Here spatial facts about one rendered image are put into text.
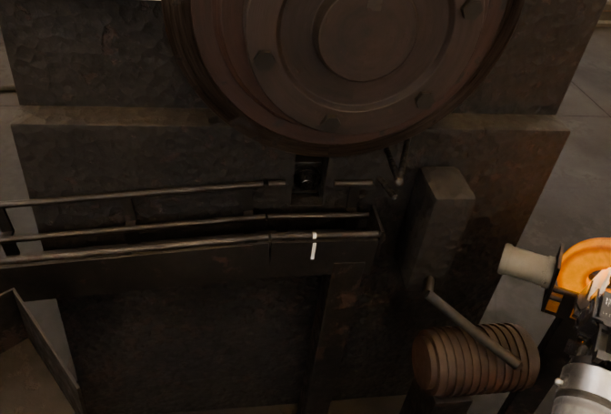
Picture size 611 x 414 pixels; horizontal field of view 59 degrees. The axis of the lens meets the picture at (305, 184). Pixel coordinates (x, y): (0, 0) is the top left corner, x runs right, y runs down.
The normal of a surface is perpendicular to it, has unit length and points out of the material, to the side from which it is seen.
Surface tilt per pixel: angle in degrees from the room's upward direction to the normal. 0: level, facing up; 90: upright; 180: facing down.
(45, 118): 0
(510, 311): 0
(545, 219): 0
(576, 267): 90
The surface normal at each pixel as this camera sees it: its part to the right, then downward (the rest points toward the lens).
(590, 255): -0.44, 0.51
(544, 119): 0.11, -0.78
